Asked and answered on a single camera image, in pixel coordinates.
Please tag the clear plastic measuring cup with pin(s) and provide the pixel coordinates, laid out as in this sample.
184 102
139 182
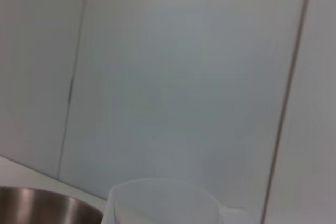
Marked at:
170 205

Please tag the large stainless steel bowl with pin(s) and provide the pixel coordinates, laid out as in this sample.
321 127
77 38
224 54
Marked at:
52 208

